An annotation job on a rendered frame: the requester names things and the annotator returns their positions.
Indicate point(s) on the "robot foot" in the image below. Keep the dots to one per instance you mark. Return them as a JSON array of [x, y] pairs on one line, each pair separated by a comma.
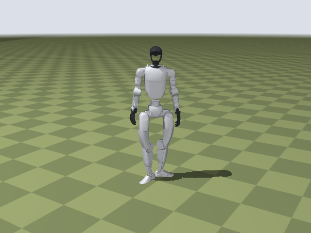
[[147, 179], [163, 174]]

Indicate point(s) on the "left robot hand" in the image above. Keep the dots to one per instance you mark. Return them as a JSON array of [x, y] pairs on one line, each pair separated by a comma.
[[178, 117]]

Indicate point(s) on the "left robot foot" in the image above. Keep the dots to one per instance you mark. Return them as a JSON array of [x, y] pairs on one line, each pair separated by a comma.
[[163, 174]]

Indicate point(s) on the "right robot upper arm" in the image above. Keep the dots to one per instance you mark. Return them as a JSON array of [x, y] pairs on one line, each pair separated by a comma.
[[138, 80]]

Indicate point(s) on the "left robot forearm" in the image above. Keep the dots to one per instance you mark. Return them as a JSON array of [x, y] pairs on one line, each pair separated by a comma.
[[175, 102]]

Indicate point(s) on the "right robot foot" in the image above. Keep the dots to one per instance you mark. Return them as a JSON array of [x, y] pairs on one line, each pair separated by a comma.
[[147, 179]]

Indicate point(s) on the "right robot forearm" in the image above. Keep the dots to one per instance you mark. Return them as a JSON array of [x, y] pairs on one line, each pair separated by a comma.
[[135, 101]]

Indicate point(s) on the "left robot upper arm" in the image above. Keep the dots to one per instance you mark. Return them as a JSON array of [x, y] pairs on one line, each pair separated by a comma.
[[172, 81]]

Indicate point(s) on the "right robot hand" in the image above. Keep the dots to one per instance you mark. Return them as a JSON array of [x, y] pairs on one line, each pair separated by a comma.
[[132, 116]]

